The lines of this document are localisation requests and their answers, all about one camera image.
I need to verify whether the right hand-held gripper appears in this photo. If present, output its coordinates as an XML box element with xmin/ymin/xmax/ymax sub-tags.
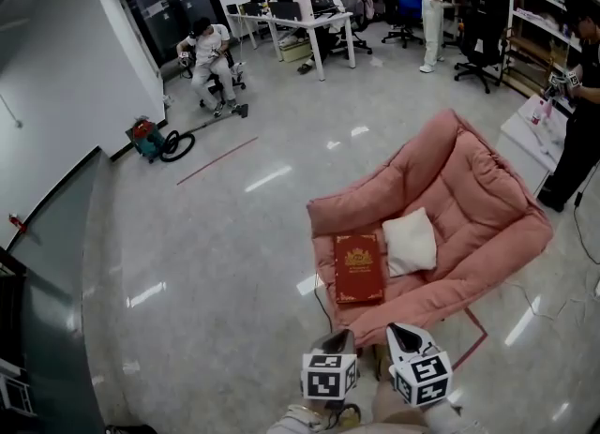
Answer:
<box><xmin>384</xmin><ymin>322</ymin><xmax>454</xmax><ymax>408</ymax></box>

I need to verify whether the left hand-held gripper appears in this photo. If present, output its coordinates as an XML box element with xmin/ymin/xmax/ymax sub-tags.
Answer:
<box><xmin>299</xmin><ymin>328</ymin><xmax>360</xmax><ymax>403</ymax></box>

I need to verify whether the red hardcover book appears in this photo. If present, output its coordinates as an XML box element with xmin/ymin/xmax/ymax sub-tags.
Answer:
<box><xmin>333</xmin><ymin>232</ymin><xmax>386</xmax><ymax>306</ymax></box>

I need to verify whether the pink cushioned lounge chair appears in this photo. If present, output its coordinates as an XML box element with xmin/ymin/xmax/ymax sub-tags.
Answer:
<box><xmin>307</xmin><ymin>108</ymin><xmax>554</xmax><ymax>348</ymax></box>

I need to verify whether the person's right forearm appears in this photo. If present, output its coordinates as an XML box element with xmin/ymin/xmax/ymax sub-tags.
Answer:
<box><xmin>424</xmin><ymin>398</ymin><xmax>471</xmax><ymax>434</ymax></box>

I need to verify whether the person's left forearm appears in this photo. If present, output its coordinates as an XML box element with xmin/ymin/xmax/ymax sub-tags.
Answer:
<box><xmin>266</xmin><ymin>402</ymin><xmax>330</xmax><ymax>434</ymax></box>

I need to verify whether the person's own leg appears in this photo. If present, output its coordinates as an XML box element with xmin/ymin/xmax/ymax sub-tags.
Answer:
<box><xmin>337</xmin><ymin>374</ymin><xmax>430</xmax><ymax>429</ymax></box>

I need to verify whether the person's own torso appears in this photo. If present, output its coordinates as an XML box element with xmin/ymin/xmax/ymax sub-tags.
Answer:
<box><xmin>351</xmin><ymin>419</ymin><xmax>451</xmax><ymax>434</ymax></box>

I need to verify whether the white cushion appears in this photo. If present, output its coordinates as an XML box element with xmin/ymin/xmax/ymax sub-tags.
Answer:
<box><xmin>382</xmin><ymin>206</ymin><xmax>438</xmax><ymax>278</ymax></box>

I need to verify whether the white low table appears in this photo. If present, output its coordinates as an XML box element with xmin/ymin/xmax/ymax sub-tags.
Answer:
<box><xmin>495</xmin><ymin>94</ymin><xmax>571</xmax><ymax>197</ymax></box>

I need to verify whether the vacuum wand with floor nozzle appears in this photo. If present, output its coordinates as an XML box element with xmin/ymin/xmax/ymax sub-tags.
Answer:
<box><xmin>180</xmin><ymin>103</ymin><xmax>249</xmax><ymax>136</ymax></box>

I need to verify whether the black office chair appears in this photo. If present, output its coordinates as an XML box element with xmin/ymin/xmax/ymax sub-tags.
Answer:
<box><xmin>330</xmin><ymin>0</ymin><xmax>374</xmax><ymax>56</ymax></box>
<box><xmin>380</xmin><ymin>0</ymin><xmax>426</xmax><ymax>49</ymax></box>
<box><xmin>199</xmin><ymin>50</ymin><xmax>248</xmax><ymax>108</ymax></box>

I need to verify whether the cardboard box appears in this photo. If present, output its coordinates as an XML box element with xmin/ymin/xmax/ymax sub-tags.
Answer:
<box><xmin>279</xmin><ymin>39</ymin><xmax>313</xmax><ymax>64</ymax></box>

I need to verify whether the large black gaming chair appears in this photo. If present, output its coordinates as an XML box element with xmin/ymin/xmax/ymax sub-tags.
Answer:
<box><xmin>453</xmin><ymin>0</ymin><xmax>512</xmax><ymax>95</ymax></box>

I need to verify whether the long white desk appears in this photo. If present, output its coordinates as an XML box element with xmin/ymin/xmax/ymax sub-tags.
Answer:
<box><xmin>226</xmin><ymin>9</ymin><xmax>356</xmax><ymax>82</ymax></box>

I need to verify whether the black monitor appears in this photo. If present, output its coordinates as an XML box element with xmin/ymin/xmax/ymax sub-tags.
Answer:
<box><xmin>266</xmin><ymin>0</ymin><xmax>303</xmax><ymax>22</ymax></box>

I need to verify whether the white shelving unit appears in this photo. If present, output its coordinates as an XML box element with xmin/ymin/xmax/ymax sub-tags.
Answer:
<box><xmin>499</xmin><ymin>0</ymin><xmax>600</xmax><ymax>114</ymax></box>

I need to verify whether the dark glass door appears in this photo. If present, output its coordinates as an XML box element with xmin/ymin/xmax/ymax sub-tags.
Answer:
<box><xmin>119</xmin><ymin>0</ymin><xmax>224</xmax><ymax>67</ymax></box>

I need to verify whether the thin black cable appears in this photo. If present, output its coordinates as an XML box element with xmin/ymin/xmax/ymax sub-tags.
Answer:
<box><xmin>312</xmin><ymin>272</ymin><xmax>336</xmax><ymax>331</ymax></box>

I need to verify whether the white floor cable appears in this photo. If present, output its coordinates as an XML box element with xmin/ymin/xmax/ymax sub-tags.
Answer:
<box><xmin>501</xmin><ymin>279</ymin><xmax>600</xmax><ymax>319</ymax></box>

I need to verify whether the black cable with adapter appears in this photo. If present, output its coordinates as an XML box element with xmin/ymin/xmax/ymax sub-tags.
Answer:
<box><xmin>572</xmin><ymin>191</ymin><xmax>600</xmax><ymax>265</ymax></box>

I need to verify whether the black vacuum hose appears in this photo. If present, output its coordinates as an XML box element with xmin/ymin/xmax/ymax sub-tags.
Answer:
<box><xmin>158</xmin><ymin>129</ymin><xmax>197</xmax><ymax>164</ymax></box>

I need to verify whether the white wire rack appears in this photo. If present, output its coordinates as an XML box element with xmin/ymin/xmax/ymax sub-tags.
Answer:
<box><xmin>0</xmin><ymin>356</ymin><xmax>37</xmax><ymax>417</ymax></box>

